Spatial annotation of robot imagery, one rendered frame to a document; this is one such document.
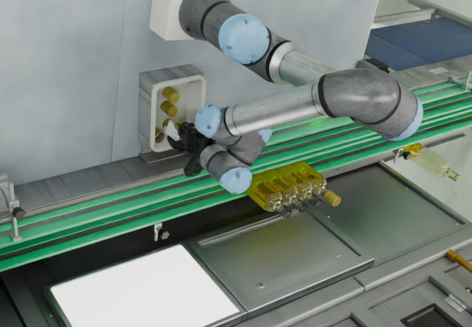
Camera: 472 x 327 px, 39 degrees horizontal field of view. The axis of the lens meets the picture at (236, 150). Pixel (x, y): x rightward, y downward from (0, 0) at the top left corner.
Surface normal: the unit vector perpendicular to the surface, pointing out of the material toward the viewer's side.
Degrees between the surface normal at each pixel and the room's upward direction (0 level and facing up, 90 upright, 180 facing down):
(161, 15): 90
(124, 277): 90
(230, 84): 0
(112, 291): 90
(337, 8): 0
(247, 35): 8
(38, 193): 90
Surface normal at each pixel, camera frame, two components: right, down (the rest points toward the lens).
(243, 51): 0.46, 0.45
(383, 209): 0.07, -0.85
